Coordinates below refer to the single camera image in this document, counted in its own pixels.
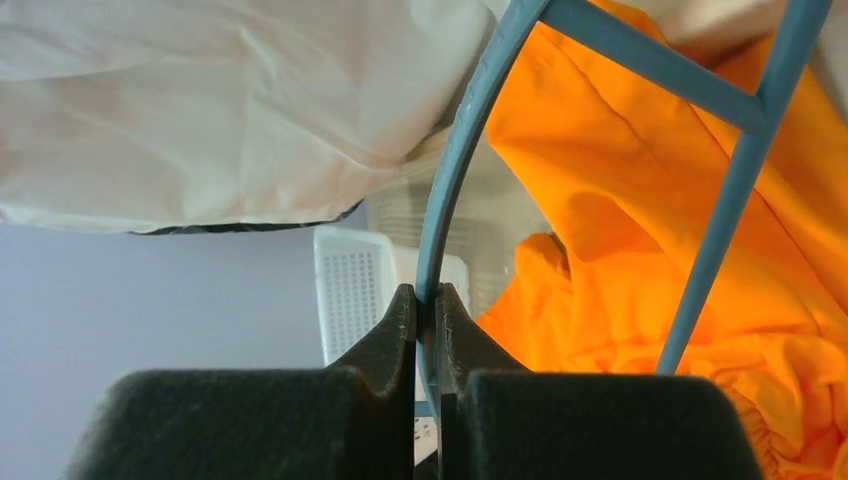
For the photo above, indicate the white plastic basket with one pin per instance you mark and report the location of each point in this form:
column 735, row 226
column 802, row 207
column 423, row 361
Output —
column 357, row 273

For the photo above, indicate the white shorts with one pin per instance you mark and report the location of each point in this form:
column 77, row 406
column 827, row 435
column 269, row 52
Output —
column 137, row 116

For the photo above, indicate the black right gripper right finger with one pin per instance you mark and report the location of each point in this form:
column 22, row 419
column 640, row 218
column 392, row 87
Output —
column 498, row 420

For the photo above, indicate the orange shorts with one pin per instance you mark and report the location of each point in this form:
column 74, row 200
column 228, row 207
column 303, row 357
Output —
column 627, row 175

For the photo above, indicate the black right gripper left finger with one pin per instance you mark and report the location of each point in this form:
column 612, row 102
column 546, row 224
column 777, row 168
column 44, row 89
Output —
column 350, row 420

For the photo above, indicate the grey-blue plastic hanger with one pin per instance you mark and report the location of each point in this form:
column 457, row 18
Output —
column 757, row 116

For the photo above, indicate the dark camouflage shorts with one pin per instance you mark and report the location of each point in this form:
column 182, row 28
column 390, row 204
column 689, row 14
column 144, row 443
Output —
column 244, row 227

